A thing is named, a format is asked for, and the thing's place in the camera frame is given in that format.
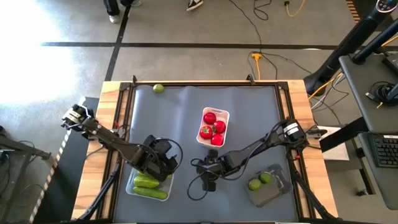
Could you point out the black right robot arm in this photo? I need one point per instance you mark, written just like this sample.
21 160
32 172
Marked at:
255 147

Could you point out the clear plastic container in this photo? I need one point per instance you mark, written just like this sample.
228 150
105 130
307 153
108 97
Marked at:
267 197

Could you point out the short green cucumber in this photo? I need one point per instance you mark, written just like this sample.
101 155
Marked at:
141 175

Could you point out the black desk leg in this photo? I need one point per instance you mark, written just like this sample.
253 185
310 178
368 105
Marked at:
345 133

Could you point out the gray keyboard desk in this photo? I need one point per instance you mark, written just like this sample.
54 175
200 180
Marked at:
382 186

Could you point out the person's black white shoe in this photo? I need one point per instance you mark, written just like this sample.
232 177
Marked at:
194 4

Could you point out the black tower fan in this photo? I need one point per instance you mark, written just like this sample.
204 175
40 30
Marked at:
348 43

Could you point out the black keyboard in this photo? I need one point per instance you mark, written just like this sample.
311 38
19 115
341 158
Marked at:
387 152

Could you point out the black striped floor mat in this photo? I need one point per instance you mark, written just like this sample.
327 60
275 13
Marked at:
62 174

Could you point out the black diagonal frame strut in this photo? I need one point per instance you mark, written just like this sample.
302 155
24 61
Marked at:
102 193
308 193

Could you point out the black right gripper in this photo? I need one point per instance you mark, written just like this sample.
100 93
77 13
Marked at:
217 166

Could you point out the gray table mat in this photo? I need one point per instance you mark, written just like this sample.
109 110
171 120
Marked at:
248 109

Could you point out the red tomato with green calyx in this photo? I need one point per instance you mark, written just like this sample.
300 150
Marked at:
206 132

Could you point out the green lime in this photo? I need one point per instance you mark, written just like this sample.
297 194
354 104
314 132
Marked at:
266 177
158 88
254 184

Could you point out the white slotted plastic basket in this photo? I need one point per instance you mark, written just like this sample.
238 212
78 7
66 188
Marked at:
222 113

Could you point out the person's light shoe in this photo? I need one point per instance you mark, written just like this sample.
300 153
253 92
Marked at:
136 2

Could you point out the black metal stand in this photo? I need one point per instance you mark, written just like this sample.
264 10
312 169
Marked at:
21 149

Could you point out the long green cucumber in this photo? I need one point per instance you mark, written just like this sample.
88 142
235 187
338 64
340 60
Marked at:
150 193

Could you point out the black frame clamp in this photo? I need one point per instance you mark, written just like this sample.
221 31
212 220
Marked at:
134 80
250 79

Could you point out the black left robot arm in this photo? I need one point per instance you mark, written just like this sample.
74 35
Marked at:
115 143

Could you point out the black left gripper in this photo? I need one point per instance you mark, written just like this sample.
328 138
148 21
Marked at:
163 161

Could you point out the white paper sheet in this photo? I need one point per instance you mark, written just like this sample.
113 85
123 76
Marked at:
335 152

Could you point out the clear cucumber basket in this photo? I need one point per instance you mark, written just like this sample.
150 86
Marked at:
164 188

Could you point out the person's leg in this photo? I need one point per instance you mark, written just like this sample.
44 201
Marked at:
112 9

